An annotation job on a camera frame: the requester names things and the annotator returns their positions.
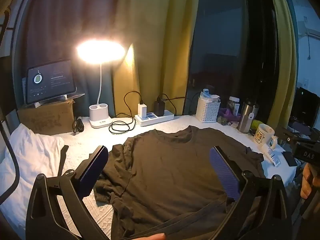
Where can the white tube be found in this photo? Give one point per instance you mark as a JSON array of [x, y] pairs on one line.
[[272, 157]]

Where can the white plastic basket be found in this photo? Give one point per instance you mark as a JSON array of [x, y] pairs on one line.
[[207, 111]]

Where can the white desk lamp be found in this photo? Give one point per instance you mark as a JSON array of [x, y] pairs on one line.
[[100, 113]]

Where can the white quilted bed sheet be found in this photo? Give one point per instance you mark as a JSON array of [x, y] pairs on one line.
[[82, 142]]

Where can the white crumpled cloth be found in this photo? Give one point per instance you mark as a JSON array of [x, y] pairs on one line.
[[27, 155]]

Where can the white air conditioner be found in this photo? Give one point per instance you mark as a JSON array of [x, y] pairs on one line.
[[314, 33]]

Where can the black tablet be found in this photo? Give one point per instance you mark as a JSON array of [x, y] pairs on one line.
[[50, 80]]

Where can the person's left hand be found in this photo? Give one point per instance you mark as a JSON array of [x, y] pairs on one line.
[[156, 237]]

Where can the purple bag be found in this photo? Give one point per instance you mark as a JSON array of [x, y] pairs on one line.
[[228, 116]]

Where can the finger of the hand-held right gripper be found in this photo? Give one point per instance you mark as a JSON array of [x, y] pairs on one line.
[[287, 135]]

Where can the brown cardboard box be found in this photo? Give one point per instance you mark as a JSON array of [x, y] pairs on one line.
[[45, 120]]

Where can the blue white packet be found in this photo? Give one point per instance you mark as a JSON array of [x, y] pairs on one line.
[[206, 93]]

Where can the white charger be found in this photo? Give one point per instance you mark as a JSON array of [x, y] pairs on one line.
[[142, 110]]

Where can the yellow green container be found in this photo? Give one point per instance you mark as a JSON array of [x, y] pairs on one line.
[[256, 125]]

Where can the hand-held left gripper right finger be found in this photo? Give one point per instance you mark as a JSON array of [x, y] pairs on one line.
[[223, 172]]

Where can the clear jar with white lid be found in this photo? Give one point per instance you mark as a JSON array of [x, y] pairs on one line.
[[233, 105]]

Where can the clear tablet stand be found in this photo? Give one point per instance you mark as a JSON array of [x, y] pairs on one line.
[[75, 96]]

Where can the stainless steel bottle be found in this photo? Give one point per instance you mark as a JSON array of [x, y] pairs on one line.
[[246, 117]]

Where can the black monitor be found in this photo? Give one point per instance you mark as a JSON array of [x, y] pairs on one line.
[[306, 107]]

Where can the person's right hand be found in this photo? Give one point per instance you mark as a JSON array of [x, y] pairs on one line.
[[307, 182]]

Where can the white power strip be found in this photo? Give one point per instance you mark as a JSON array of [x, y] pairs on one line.
[[166, 117]]

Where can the dark brown t-shirt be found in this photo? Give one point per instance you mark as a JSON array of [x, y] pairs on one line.
[[170, 175]]

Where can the yellow curtain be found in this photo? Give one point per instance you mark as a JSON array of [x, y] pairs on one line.
[[285, 55], [162, 42]]

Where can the dark window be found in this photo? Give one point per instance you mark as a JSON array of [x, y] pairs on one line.
[[225, 42]]

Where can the white mug with yellow print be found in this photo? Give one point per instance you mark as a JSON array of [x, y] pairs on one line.
[[263, 136]]

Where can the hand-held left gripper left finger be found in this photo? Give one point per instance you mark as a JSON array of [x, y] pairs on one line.
[[93, 163]]

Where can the black phone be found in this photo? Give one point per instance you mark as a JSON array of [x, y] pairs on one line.
[[290, 158]]

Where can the black charger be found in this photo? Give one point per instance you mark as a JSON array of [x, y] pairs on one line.
[[159, 108]]

